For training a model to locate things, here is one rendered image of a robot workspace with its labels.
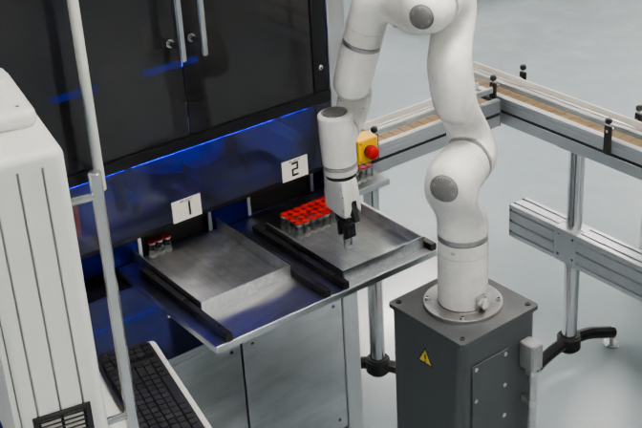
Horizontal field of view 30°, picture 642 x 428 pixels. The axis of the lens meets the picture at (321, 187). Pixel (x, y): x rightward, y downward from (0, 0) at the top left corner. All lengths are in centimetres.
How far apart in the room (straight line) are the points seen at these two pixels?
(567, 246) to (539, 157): 179
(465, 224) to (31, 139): 102
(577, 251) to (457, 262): 114
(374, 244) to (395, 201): 214
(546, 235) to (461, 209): 130
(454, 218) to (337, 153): 32
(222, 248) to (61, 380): 88
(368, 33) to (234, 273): 75
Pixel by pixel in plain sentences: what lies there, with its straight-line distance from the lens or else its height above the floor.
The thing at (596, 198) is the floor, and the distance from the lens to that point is 530.
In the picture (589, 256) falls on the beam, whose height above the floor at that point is 50.
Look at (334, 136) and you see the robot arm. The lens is 279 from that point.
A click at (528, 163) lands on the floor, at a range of 559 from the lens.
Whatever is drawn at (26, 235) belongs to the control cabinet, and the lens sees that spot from 223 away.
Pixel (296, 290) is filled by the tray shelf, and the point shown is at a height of 88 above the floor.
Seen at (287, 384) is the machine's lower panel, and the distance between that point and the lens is 354.
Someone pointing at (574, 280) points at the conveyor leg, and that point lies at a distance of 398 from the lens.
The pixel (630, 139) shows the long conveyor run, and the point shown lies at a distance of 361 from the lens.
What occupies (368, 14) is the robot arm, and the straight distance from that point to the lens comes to 264.
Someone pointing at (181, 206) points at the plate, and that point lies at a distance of 306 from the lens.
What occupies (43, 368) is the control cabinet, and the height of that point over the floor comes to 111.
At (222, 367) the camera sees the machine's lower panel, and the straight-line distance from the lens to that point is 336.
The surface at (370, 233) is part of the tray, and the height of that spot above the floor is 88.
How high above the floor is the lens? 241
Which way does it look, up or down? 27 degrees down
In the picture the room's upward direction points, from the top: 3 degrees counter-clockwise
